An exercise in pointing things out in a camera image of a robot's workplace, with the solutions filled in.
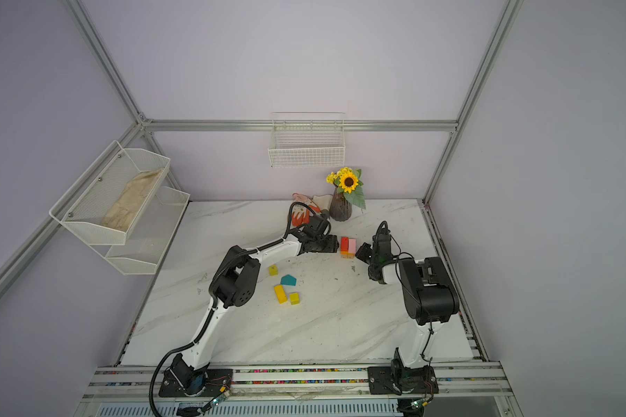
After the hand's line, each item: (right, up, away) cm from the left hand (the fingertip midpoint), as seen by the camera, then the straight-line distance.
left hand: (332, 245), depth 102 cm
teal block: (-17, -12, -7) cm, 22 cm away
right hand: (+11, 0, -1) cm, 11 cm away
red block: (+5, +1, -1) cm, 5 cm away
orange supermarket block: (+5, -3, -2) cm, 7 cm away
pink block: (+8, 0, -1) cm, 8 cm away
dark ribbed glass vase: (+4, +15, +8) cm, 18 cm away
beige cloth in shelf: (-64, +12, -27) cm, 70 cm away
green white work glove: (-3, +20, +17) cm, 26 cm away
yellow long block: (-19, -16, -12) cm, 28 cm away
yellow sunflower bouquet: (+5, +24, -7) cm, 26 cm away
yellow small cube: (-14, -17, -13) cm, 26 cm away
